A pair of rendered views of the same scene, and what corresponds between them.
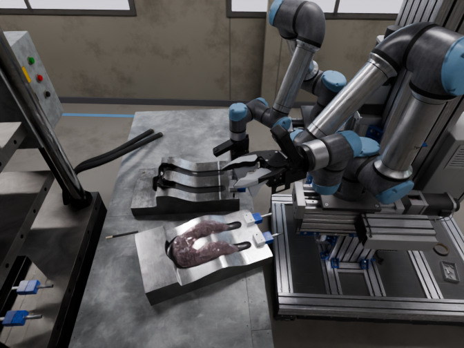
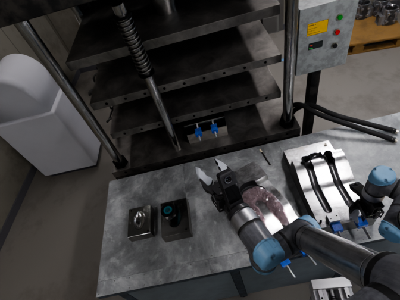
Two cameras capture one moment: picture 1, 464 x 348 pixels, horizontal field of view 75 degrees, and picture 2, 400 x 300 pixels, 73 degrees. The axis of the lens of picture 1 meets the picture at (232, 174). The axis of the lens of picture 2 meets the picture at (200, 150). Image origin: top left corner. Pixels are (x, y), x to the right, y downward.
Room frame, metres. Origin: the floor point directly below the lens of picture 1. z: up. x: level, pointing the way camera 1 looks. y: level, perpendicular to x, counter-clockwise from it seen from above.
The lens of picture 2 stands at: (0.58, -0.54, 2.15)
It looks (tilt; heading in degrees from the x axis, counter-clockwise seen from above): 48 degrees down; 100
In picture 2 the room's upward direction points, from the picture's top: 18 degrees counter-clockwise
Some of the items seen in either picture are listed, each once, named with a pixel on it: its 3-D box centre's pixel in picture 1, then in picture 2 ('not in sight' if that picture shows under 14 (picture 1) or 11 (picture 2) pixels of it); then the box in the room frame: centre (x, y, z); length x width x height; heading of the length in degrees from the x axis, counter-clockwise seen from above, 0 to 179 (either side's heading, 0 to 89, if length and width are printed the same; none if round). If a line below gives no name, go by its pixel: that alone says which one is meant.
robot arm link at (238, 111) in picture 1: (238, 117); (380, 181); (1.08, -0.03, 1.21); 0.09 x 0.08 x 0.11; 133
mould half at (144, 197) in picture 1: (186, 184); (324, 180); (1.02, 0.22, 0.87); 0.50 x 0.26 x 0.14; 94
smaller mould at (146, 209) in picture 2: not in sight; (141, 222); (0.01, 0.17, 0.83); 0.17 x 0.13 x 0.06; 94
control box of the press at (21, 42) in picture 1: (64, 177); (310, 104); (1.19, 0.93, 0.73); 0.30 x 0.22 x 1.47; 4
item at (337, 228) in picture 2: (243, 187); (337, 229); (0.97, -0.05, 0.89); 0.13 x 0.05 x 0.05; 94
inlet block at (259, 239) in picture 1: (268, 237); (285, 263); (0.72, -0.16, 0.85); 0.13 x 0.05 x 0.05; 111
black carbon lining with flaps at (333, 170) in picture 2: (188, 177); (325, 177); (1.01, 0.21, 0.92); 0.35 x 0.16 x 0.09; 94
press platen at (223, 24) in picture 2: not in sight; (167, 11); (0.36, 1.12, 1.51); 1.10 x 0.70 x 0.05; 4
